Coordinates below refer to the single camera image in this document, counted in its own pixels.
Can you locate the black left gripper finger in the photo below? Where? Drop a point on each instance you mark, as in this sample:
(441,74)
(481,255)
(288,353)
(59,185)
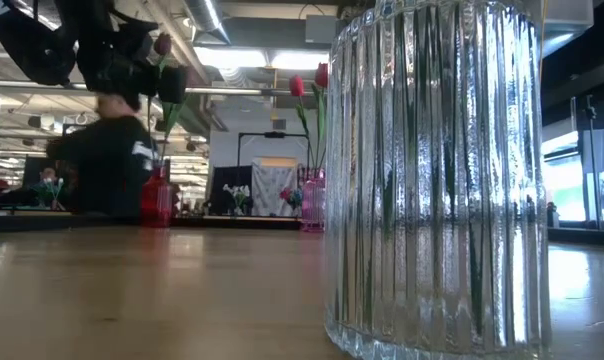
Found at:
(173,84)

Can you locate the red artificial tulip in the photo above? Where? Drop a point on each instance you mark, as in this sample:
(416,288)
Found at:
(296,86)
(322,75)

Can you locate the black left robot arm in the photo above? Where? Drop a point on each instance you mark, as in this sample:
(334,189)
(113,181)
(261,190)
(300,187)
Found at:
(32,45)

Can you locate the red ribbed glass vase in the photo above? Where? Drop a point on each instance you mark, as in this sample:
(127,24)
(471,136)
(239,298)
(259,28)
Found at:
(157,200)

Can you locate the pink ribbed glass vase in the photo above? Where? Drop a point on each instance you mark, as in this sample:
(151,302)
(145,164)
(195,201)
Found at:
(313,200)

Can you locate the clear ribbed glass vase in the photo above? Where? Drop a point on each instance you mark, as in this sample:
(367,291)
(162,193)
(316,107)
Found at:
(507,200)

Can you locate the long ceiling light strip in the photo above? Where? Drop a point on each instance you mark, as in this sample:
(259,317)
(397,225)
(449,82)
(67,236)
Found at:
(222,91)

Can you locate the ceiling light panel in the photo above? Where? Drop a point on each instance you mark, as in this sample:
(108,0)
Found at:
(299,61)
(232,57)

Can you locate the person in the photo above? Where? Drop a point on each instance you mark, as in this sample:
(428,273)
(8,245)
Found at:
(47,174)
(107,160)

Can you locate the black board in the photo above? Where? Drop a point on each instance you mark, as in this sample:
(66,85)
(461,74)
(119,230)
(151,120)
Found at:
(222,190)

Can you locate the white flower bouquet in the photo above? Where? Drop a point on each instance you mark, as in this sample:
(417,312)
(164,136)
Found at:
(238,192)

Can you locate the teal flower bouquet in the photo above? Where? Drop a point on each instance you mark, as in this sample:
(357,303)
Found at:
(52,189)

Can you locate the white patterned cloth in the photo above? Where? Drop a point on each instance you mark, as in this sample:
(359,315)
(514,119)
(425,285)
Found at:
(274,187)

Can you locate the pink and blue bouquet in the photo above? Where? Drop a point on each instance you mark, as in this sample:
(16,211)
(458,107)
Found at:
(291,195)

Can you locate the black light stand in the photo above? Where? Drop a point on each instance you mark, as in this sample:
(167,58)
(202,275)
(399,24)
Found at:
(592,160)

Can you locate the silver ventilation duct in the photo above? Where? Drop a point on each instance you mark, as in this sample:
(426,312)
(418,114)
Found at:
(207,17)

